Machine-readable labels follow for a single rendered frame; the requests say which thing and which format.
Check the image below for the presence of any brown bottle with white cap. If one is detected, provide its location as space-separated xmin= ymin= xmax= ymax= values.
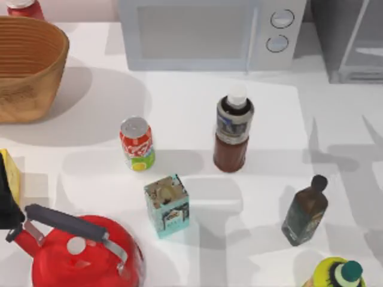
xmin=212 ymin=85 xmax=255 ymax=173

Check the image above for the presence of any yellow bottle with green cap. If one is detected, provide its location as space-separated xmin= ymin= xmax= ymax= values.
xmin=300 ymin=256 xmax=367 ymax=287

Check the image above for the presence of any woven wooden basket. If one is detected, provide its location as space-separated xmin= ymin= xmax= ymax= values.
xmin=0 ymin=16 xmax=70 ymax=124

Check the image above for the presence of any red and white can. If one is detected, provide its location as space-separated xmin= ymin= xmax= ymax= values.
xmin=6 ymin=0 xmax=45 ymax=21

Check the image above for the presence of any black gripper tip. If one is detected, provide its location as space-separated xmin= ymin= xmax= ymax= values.
xmin=0 ymin=152 xmax=25 ymax=230

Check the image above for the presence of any pale microwave oven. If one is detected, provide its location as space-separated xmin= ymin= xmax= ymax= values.
xmin=117 ymin=0 xmax=308 ymax=72

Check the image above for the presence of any red and green can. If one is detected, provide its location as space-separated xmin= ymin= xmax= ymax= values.
xmin=119 ymin=117 xmax=156 ymax=173

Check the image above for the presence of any round microwave knob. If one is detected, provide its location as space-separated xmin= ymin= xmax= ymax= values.
xmin=270 ymin=8 xmax=295 ymax=29
xmin=266 ymin=34 xmax=290 ymax=54

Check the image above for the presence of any dark square bottle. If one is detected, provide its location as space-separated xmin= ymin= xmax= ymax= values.
xmin=281 ymin=174 xmax=329 ymax=247

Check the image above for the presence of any red kettle with black handle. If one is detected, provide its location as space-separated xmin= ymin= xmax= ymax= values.
xmin=5 ymin=203 xmax=147 ymax=287

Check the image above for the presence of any grey cabinet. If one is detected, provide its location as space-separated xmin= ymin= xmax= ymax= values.
xmin=311 ymin=0 xmax=383 ymax=85

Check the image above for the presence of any teal carton box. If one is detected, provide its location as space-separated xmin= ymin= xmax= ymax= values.
xmin=144 ymin=173 xmax=190 ymax=239

